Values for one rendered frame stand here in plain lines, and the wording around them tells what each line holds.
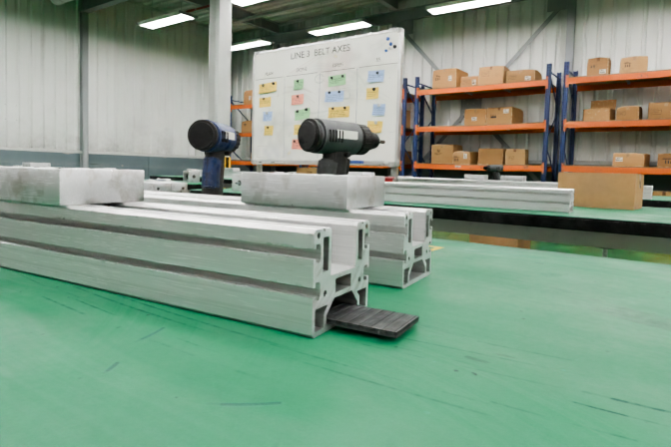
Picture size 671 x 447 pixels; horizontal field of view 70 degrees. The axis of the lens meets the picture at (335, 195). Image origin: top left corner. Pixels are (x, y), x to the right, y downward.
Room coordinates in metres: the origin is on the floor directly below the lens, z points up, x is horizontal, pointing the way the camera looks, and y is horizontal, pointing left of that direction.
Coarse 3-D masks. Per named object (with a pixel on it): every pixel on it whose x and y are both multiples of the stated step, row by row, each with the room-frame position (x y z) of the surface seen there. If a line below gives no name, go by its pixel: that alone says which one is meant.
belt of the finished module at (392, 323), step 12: (336, 312) 0.41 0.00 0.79; (348, 312) 0.41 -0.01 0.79; (360, 312) 0.41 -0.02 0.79; (372, 312) 0.41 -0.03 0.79; (384, 312) 0.41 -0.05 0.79; (396, 312) 0.41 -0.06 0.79; (336, 324) 0.38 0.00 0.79; (348, 324) 0.38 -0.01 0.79; (360, 324) 0.38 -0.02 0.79; (372, 324) 0.38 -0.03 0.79; (384, 324) 0.38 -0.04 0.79; (396, 324) 0.38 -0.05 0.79; (408, 324) 0.38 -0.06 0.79; (396, 336) 0.36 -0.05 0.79
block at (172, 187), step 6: (144, 186) 1.01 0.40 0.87; (150, 186) 1.00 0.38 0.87; (156, 186) 1.00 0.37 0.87; (162, 186) 1.01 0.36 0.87; (168, 186) 1.02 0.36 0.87; (174, 186) 1.04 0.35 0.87; (180, 186) 1.05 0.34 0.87; (186, 186) 1.06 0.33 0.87; (174, 192) 1.07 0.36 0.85; (180, 192) 1.06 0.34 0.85; (186, 192) 1.06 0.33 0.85
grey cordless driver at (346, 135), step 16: (304, 128) 0.82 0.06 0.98; (320, 128) 0.80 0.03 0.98; (336, 128) 0.82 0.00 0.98; (352, 128) 0.85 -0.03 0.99; (368, 128) 0.89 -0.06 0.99; (304, 144) 0.82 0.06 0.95; (320, 144) 0.80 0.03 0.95; (336, 144) 0.83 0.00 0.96; (352, 144) 0.85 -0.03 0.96; (368, 144) 0.88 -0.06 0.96; (320, 160) 0.84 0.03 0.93; (336, 160) 0.84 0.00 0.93
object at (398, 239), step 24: (144, 192) 0.85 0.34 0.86; (168, 192) 0.85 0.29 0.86; (336, 216) 0.57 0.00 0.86; (360, 216) 0.56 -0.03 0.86; (384, 216) 0.54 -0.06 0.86; (408, 216) 0.54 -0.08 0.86; (384, 240) 0.54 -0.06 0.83; (408, 240) 0.55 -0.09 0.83; (384, 264) 0.54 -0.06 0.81; (408, 264) 0.55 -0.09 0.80
